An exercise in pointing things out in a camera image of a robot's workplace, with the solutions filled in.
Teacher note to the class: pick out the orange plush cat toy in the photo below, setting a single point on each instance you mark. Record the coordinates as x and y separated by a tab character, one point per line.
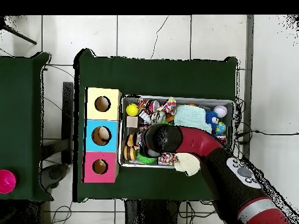
130	140

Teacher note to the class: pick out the pale mint muslin cloth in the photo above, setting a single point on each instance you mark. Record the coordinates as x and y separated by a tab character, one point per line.
189	116

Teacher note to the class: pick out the cream muslin cloth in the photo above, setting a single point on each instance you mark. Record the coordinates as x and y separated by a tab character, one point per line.
186	164

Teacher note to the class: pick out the yellow plush duck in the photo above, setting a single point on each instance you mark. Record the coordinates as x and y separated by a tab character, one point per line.
100	162

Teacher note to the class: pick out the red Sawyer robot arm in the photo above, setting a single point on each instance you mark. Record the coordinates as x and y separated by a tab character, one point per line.
201	142

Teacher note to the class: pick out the wooden box with three holes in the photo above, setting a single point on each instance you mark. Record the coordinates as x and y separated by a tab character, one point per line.
93	112

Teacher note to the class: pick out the shallow clear mesh bin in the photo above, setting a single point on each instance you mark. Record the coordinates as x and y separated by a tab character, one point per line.
205	99

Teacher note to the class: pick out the plain wooden cube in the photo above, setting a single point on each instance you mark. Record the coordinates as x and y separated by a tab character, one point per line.
132	121

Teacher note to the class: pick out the yellow smiley ball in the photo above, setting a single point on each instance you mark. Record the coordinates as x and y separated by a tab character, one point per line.
132	109

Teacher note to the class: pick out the colourful polka-dot wrapper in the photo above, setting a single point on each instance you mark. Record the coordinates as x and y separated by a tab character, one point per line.
169	106
167	159

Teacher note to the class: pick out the wooden toy hamburger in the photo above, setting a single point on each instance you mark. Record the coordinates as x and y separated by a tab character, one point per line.
129	153

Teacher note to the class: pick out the beige round toy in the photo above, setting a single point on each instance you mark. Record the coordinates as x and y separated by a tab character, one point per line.
104	133

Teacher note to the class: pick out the dark green table cloth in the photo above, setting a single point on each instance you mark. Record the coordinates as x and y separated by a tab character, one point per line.
151	77

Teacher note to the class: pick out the blue spiky toy with eyes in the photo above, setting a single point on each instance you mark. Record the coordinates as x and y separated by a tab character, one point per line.
211	119

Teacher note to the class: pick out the small globe ball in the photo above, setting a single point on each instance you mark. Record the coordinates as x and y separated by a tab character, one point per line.
220	128

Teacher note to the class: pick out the small white baseball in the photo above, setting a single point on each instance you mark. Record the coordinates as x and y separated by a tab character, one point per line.
220	111

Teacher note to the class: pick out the grey round floor base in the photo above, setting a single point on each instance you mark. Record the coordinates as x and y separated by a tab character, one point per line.
55	173

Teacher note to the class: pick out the dark green side-table cloth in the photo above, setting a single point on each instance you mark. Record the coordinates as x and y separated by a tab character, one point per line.
23	140

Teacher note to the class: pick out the pink plastic cup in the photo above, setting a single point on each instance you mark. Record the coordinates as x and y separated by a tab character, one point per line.
7	181

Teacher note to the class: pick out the black tripod leg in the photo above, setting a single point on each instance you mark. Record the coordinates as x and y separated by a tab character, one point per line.
21	37

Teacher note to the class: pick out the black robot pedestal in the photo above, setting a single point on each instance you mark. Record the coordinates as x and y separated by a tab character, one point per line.
151	212

